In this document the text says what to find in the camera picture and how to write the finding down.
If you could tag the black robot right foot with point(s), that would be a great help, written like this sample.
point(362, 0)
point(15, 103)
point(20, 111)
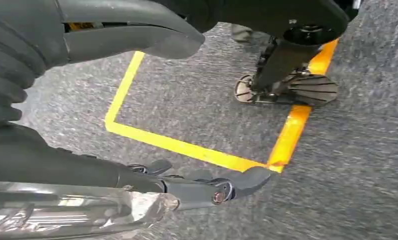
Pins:
point(313, 89)

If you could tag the ribbed grey right arm sleeve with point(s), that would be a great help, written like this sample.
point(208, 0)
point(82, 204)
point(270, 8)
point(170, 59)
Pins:
point(13, 49)

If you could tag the black robot right leg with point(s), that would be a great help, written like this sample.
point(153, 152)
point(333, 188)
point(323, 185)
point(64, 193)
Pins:
point(251, 13)

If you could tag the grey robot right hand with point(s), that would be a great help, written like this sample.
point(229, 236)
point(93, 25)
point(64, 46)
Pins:
point(52, 162)

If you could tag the yellow floor tape marking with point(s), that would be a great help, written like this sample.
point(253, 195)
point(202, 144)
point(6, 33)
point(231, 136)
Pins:
point(185, 149)

